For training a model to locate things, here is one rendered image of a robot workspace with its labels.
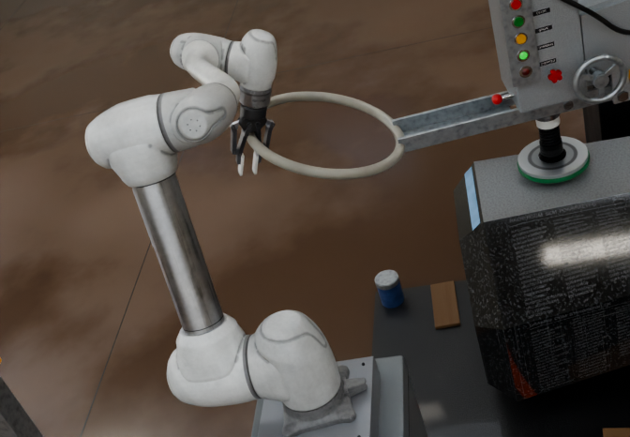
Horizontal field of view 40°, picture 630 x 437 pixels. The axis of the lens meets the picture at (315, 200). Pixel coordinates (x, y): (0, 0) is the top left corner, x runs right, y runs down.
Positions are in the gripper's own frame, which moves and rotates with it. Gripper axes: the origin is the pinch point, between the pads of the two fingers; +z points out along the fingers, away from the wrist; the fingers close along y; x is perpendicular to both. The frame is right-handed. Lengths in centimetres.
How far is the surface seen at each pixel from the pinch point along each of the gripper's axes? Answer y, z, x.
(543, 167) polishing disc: 88, -5, -23
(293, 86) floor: 110, 109, 251
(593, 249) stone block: 93, 7, -49
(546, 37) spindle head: 73, -50, -25
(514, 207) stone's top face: 77, 5, -29
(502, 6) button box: 58, -58, -23
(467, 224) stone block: 67, 15, -22
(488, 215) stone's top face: 70, 8, -27
